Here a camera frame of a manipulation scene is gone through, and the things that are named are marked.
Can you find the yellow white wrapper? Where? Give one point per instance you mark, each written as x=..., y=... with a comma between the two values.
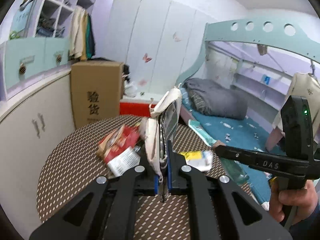
x=201, y=160

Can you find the red snack bag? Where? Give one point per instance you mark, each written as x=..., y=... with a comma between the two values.
x=117, y=150

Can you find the grey folded blanket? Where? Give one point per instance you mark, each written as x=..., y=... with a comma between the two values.
x=210, y=98

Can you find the white plastic bag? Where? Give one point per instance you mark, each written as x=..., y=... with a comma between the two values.
x=130, y=89

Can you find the red storage bench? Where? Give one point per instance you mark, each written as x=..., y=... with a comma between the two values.
x=132, y=108

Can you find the hanging clothes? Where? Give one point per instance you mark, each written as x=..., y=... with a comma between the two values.
x=82, y=43

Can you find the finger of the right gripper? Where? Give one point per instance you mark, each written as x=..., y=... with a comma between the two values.
x=250, y=158

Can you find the teal quilted bed cover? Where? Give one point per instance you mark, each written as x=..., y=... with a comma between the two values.
x=246, y=134

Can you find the person's right hand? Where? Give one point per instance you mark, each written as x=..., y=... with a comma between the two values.
x=305, y=200

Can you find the white cabinet with drawers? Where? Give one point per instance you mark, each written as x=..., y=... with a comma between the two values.
x=36, y=114

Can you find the beige cloth pouch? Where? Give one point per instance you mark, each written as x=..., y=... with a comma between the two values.
x=160, y=128

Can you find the white wardrobe doors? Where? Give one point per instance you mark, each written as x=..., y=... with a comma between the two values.
x=158, y=39

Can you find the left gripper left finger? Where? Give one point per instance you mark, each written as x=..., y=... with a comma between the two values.
x=104, y=209

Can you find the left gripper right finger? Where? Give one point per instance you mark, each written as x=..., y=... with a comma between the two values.
x=218, y=207

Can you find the teal bunk bed frame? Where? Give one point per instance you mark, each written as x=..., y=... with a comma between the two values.
x=281, y=33

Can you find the white cube shelf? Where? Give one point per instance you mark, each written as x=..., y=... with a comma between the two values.
x=61, y=11

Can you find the brown cardboard box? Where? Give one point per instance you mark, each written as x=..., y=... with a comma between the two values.
x=96, y=91

